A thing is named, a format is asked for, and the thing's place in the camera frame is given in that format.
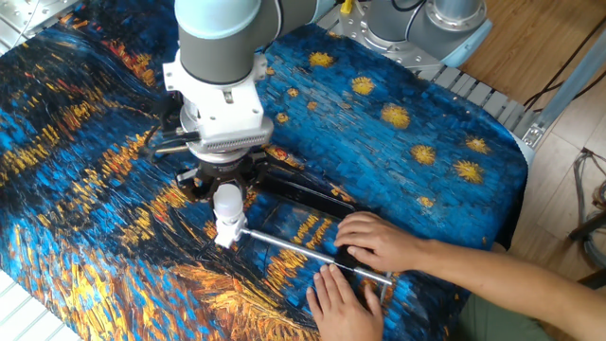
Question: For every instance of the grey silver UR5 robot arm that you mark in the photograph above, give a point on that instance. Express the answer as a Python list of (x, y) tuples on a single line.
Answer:
[(222, 42)]

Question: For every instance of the aluminium frame post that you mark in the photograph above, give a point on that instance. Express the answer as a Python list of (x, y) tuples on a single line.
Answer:
[(568, 90)]

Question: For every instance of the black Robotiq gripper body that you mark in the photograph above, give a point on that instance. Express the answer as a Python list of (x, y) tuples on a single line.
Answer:
[(227, 173)]

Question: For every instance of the starry night painted tablecloth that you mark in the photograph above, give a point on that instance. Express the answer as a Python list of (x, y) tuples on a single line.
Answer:
[(379, 142)]

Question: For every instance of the white wrist mounted box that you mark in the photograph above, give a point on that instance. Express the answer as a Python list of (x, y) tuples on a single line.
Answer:
[(222, 113)]

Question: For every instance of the green trousers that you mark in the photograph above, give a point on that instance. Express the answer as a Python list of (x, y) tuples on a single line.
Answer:
[(497, 322)]

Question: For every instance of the dark furniture leg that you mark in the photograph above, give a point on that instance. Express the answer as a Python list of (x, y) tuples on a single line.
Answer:
[(587, 227)]

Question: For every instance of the person's right forearm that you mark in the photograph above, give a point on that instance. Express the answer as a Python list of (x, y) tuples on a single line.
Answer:
[(521, 284)]

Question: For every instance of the yellow plastic clip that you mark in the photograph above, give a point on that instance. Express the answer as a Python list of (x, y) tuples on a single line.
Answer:
[(346, 5)]

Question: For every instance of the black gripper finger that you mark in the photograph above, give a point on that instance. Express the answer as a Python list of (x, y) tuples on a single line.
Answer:
[(258, 170), (191, 182)]

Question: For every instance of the person's right hand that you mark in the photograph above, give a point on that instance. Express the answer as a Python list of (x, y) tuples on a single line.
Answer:
[(386, 241)]

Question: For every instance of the person's left hand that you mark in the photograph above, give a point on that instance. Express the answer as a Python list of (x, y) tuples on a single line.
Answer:
[(343, 312)]

